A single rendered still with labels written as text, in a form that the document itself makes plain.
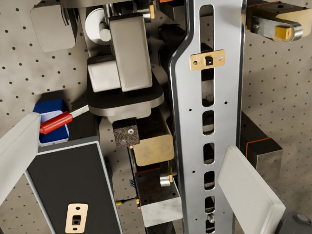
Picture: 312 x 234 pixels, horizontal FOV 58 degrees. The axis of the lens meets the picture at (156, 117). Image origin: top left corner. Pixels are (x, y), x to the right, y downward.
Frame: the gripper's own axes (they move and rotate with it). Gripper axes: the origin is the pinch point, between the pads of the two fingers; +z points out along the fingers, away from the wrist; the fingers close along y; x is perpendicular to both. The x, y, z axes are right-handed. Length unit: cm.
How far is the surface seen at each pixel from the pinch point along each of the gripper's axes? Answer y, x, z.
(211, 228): 37, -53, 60
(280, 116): 65, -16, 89
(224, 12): 17, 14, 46
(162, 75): 11, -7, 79
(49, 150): -11.8, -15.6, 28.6
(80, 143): -6.9, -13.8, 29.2
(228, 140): 30, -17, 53
